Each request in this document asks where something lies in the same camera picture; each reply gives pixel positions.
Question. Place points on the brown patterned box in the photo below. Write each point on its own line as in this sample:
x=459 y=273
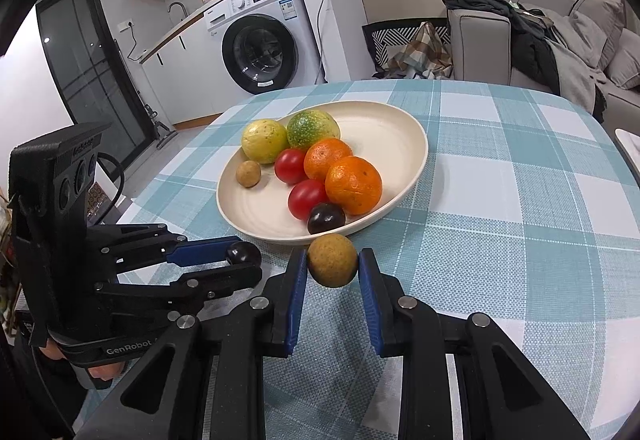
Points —
x=97 y=200

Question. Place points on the brown longan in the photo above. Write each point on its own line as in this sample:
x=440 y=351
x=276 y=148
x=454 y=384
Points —
x=332 y=260
x=248 y=173

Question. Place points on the plaid cloth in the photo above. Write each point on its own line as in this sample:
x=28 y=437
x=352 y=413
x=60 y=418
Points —
x=422 y=52

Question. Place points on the large orange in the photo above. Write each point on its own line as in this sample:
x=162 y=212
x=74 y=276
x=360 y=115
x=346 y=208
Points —
x=353 y=185

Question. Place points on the teal checked tablecloth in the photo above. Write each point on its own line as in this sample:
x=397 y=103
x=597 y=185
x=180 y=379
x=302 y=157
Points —
x=500 y=220

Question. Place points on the kitchen faucet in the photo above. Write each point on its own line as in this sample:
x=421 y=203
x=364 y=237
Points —
x=176 y=6

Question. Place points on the cream round plate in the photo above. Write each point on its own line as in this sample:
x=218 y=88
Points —
x=390 y=145

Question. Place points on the floor mop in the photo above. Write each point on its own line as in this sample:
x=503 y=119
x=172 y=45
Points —
x=162 y=130

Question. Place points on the small orange tangerine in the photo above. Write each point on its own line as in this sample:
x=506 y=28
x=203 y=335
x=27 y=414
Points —
x=327 y=159

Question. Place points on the grey blanket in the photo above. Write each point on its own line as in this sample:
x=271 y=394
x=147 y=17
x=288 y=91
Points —
x=575 y=80

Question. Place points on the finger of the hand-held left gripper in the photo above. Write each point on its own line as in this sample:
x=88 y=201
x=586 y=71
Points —
x=225 y=281
x=205 y=251

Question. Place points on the green citrus fruit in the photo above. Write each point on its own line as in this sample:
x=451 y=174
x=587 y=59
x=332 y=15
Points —
x=313 y=130

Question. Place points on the grey sofa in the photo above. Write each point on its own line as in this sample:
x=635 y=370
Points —
x=475 y=45

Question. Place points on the white kitchen base cabinet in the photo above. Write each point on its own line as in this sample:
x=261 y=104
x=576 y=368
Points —
x=185 y=75

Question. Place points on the white wall socket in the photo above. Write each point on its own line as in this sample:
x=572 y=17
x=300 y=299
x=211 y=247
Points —
x=126 y=25

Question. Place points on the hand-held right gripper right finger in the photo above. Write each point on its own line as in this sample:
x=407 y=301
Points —
x=375 y=305

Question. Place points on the person's left hand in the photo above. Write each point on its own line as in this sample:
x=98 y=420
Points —
x=105 y=371

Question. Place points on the dark purple plum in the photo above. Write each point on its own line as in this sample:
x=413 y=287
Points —
x=243 y=254
x=326 y=218

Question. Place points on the grey cushion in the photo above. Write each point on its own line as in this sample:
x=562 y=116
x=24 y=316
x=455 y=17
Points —
x=597 y=30
x=627 y=62

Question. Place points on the yellow passion fruit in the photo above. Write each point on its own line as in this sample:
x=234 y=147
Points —
x=261 y=140

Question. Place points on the white side table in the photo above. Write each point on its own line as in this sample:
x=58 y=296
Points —
x=629 y=140

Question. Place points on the dark glass door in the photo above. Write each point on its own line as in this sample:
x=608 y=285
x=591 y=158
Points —
x=85 y=70

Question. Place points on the red tomato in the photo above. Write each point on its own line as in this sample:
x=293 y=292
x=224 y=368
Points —
x=306 y=199
x=291 y=166

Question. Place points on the white washing machine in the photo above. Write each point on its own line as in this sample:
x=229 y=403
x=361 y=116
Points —
x=270 y=0

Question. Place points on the black patterned laundry basket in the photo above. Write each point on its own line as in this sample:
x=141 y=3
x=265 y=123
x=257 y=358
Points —
x=380 y=40

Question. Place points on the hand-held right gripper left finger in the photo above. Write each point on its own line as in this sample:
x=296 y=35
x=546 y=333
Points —
x=295 y=305

